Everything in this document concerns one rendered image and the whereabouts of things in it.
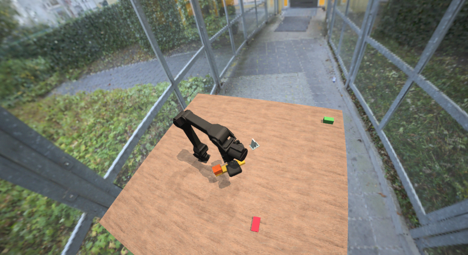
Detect red rectangular block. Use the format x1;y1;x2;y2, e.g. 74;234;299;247
251;217;260;232

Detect green block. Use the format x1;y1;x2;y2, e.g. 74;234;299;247
323;117;334;124

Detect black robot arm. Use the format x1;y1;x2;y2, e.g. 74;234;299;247
173;110;248;163

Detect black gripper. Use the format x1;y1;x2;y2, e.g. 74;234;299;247
221;154;242;177

